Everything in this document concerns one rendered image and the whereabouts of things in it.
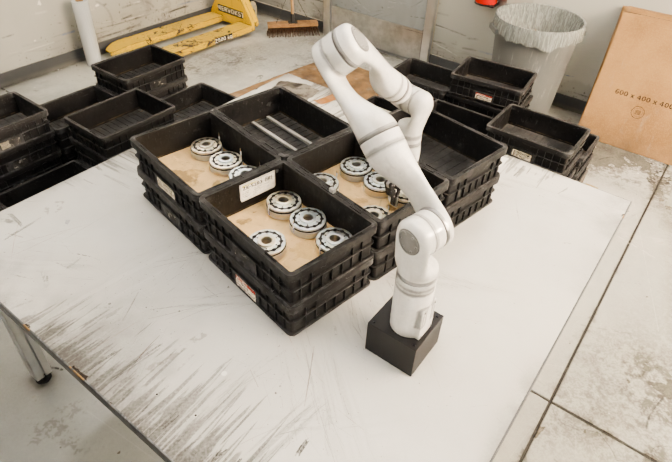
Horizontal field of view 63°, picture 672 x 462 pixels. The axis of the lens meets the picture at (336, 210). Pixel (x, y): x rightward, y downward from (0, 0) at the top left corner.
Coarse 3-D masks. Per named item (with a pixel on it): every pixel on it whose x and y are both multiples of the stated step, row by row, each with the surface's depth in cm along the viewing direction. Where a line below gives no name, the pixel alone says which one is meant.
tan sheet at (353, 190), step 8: (336, 168) 177; (344, 184) 171; (352, 184) 171; (360, 184) 171; (344, 192) 167; (352, 192) 167; (360, 192) 168; (352, 200) 164; (360, 200) 164; (368, 200) 164; (376, 200) 165; (384, 200) 165; (392, 208) 162
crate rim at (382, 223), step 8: (336, 136) 174; (344, 136) 175; (320, 144) 170; (304, 152) 166; (288, 160) 162; (304, 168) 159; (424, 168) 161; (312, 176) 156; (440, 176) 158; (328, 184) 153; (440, 184) 155; (448, 184) 156; (336, 192) 150; (440, 192) 155; (360, 208) 145; (400, 208) 146; (408, 208) 146; (392, 216) 143; (400, 216) 146; (384, 224) 142
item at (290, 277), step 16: (304, 176) 156; (208, 192) 148; (208, 208) 143; (352, 208) 145; (224, 224) 139; (240, 240) 136; (352, 240) 135; (256, 256) 132; (320, 256) 130; (336, 256) 133; (288, 272) 125; (304, 272) 127
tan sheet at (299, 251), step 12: (264, 204) 161; (240, 216) 156; (252, 216) 156; (264, 216) 157; (240, 228) 152; (252, 228) 152; (264, 228) 152; (276, 228) 153; (288, 228) 153; (288, 240) 149; (300, 240) 149; (312, 240) 149; (288, 252) 145; (300, 252) 145; (312, 252) 146; (288, 264) 142; (300, 264) 142
